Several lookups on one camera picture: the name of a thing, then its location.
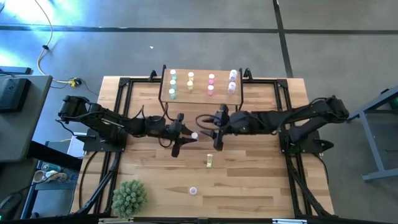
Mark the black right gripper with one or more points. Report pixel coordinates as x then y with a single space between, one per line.
239 123

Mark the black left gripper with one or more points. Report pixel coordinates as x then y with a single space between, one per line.
174 129

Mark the pink vial white cap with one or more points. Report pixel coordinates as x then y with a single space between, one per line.
211 78
210 89
194 135

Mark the yellow vial white cap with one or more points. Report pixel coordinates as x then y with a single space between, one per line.
189 85
190 76
209 160

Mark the clear bottle colourful pills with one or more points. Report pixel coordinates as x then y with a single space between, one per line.
231 88

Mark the teal vial white cap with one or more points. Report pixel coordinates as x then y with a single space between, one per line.
173 84
171 93
173 74

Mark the clear bottle pink pills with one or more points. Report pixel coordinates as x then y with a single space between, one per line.
193 190

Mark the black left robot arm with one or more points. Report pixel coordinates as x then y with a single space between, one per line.
109 121

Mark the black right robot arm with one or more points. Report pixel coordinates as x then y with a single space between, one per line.
286 116

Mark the wooden shelf black legs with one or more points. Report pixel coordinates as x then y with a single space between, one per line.
199 99

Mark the green artificial plant white pot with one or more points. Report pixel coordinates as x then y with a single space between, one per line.
129 199

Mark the white box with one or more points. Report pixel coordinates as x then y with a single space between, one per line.
74 147

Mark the black beam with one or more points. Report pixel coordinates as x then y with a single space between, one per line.
53 155

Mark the teal can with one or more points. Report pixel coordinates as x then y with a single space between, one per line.
49 167

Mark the blue utility cart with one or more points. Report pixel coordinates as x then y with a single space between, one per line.
49 202

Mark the grey side table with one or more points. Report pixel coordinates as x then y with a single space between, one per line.
18 130

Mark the black box device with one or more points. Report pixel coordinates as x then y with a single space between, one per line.
12 93

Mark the black flat tablet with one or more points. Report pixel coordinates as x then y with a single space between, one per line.
15 70

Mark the green object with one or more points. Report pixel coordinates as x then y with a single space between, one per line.
395 103

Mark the black metal table frame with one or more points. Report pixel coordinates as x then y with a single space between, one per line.
141 81

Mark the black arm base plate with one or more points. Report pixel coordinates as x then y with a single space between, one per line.
311 144
93 144

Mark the silver bracket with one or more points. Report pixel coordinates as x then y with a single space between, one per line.
289 221
115 220

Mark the grey metal cart frame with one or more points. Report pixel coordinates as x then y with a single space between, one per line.
377 175

